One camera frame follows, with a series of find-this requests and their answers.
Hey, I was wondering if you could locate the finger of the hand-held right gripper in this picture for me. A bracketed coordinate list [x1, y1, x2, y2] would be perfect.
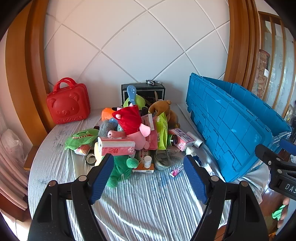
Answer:
[255, 144, 281, 166]
[279, 139, 296, 156]

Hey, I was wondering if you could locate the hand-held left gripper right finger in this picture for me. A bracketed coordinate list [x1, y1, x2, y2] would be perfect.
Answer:
[183, 155, 270, 241]

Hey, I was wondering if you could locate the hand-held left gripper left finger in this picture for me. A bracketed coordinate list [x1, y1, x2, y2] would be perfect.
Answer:
[28, 153, 115, 241]

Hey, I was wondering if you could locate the green dinosaur plush yellow head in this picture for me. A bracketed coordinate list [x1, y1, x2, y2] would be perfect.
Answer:
[94, 142, 139, 188]

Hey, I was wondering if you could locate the black tape roll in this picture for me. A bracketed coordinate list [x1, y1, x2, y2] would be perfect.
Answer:
[85, 153, 97, 165]

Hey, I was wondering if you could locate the pink red box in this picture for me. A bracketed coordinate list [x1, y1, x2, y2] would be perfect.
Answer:
[97, 136, 136, 156]

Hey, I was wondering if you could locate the grey tape roll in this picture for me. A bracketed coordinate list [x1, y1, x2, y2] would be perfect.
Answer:
[154, 149, 173, 171]

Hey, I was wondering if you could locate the blue plastic crate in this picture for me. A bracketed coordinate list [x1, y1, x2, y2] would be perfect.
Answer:
[186, 72, 292, 183]

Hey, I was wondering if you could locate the green wipes pack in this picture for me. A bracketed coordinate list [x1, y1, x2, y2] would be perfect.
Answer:
[156, 112, 168, 150]

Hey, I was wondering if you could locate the person's right hand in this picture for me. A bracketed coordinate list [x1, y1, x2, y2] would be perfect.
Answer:
[277, 198, 291, 229]

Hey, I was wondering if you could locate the small pink sachet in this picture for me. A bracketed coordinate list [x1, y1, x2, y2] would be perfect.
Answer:
[170, 164, 185, 178]

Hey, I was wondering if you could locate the white blue tube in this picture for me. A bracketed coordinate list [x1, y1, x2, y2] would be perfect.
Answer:
[185, 146, 214, 176]

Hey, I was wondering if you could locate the colourful small packet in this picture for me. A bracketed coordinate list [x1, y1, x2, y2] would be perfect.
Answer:
[73, 146, 90, 156]

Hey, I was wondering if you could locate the orange medicine box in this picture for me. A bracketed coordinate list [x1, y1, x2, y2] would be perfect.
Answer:
[132, 163, 154, 173]

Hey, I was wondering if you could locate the green frog plush cloth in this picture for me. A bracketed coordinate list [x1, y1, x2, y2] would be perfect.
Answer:
[65, 128, 100, 151]

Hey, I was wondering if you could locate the grey plush toy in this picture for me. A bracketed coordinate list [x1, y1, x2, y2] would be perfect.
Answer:
[98, 120, 118, 137]

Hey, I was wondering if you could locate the pink flat packet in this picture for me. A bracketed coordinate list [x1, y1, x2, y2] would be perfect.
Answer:
[144, 130, 159, 150]

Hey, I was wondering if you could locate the pig plush with red dress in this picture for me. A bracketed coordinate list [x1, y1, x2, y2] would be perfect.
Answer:
[107, 105, 152, 149]

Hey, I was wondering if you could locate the orange plush toy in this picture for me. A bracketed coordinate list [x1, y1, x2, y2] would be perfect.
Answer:
[101, 108, 116, 121]

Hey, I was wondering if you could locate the narrow pink box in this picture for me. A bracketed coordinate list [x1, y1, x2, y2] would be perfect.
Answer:
[141, 113, 155, 131]

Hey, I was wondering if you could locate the brown patterned rolled carpet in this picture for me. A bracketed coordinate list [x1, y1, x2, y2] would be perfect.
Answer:
[252, 49, 271, 100]

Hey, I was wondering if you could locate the brown bear plush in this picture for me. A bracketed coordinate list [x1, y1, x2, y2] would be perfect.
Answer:
[148, 100, 180, 129]

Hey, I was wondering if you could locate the red bear suitcase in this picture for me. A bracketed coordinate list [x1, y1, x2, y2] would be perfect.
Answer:
[46, 77, 91, 125]

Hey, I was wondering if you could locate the green plush ball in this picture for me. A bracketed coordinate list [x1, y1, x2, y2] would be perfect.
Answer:
[122, 95, 148, 109]

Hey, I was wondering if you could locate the blue toy plane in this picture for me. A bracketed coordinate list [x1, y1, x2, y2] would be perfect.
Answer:
[126, 85, 137, 107]

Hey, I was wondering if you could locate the black box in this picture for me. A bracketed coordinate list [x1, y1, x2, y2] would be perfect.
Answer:
[121, 83, 166, 108]

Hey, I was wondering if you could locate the wooden slat partition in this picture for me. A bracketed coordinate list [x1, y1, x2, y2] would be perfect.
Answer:
[258, 10, 296, 112]

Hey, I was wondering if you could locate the wooden wall trim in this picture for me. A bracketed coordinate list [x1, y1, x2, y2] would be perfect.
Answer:
[6, 0, 57, 144]
[223, 0, 260, 90]

